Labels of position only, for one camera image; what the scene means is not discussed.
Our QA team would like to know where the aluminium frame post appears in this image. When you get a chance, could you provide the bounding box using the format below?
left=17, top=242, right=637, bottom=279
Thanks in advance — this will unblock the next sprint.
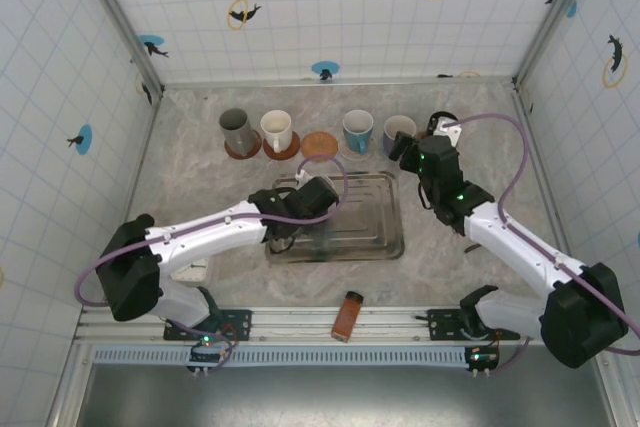
left=73, top=0, right=166, bottom=101
left=512, top=0, right=601, bottom=93

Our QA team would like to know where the dolphin yellow ring sticker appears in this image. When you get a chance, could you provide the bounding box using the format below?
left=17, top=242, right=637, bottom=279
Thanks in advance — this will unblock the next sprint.
left=227, top=0, right=263, bottom=32
left=602, top=34, right=629, bottom=89

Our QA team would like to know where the white square clock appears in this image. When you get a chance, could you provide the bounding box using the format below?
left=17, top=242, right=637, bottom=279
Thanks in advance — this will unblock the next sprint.
left=172, top=255, right=211, bottom=283

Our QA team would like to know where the grey metal cup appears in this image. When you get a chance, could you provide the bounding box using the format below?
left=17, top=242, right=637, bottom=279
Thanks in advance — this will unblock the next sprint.
left=218, top=107, right=251, bottom=156

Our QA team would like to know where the aluminium rail under arm bases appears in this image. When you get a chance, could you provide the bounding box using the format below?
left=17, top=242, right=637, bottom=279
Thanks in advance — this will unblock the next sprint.
left=73, top=302, right=621, bottom=347

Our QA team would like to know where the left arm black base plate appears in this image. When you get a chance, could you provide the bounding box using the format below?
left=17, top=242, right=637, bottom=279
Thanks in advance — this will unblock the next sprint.
left=163, top=307, right=254, bottom=343

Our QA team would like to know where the purple mug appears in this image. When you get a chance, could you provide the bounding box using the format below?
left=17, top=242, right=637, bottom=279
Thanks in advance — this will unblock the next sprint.
left=382, top=114, right=419, bottom=158

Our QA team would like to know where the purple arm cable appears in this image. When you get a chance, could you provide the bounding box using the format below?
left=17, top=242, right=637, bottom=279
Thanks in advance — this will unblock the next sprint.
left=73, top=154, right=349, bottom=373
left=442, top=113, right=640, bottom=376

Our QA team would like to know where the dark rimmed wooden coaster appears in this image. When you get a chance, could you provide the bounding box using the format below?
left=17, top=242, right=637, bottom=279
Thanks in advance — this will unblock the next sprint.
left=224, top=129, right=263, bottom=161

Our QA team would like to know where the aluminium rail along wall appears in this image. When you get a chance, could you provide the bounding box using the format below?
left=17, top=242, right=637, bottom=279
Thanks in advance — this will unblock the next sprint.
left=160, top=74, right=519, bottom=89

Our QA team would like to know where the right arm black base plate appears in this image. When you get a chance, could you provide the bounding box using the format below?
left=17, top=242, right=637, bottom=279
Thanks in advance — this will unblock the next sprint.
left=415, top=307, right=521, bottom=343

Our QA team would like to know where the light blue slotted cable duct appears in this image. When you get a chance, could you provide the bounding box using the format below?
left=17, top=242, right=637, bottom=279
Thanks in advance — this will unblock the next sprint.
left=92, top=345, right=501, bottom=367

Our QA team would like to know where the aluminium side rail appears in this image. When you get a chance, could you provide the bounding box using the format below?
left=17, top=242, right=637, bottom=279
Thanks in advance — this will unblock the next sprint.
left=510, top=84, right=589, bottom=306
left=101, top=94, right=164, bottom=306

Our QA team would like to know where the woven rattan coaster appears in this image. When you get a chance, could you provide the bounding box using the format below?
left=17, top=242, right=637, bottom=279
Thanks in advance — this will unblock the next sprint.
left=300, top=131, right=337, bottom=163

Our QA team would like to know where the plain round wooden coaster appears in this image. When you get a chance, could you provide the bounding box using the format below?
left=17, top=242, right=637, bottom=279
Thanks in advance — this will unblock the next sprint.
left=262, top=130, right=302, bottom=161

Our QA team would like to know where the white mug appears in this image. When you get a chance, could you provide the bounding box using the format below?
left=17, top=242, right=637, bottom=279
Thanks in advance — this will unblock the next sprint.
left=259, top=109, right=294, bottom=153

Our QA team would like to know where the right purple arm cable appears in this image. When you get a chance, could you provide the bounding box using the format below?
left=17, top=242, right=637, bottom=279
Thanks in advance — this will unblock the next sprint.
left=442, top=113, right=640, bottom=376

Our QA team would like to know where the steel tray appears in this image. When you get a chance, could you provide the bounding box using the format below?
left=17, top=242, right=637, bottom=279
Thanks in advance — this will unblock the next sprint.
left=263, top=171, right=405, bottom=266

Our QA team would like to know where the fish on blue oval sticker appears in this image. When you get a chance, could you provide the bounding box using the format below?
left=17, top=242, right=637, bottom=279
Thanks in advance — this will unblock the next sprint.
left=310, top=60, right=341, bottom=82
left=138, top=34, right=170, bottom=59
left=66, top=124, right=94, bottom=156

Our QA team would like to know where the spice jar with black lid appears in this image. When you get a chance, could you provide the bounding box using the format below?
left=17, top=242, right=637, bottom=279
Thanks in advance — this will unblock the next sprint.
left=331, top=290, right=365, bottom=344

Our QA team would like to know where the black mug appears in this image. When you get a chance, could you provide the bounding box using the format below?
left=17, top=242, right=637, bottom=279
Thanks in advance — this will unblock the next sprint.
left=426, top=110, right=457, bottom=138

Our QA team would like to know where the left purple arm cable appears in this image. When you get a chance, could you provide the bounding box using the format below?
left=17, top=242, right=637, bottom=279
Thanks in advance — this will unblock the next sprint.
left=73, top=154, right=349, bottom=373

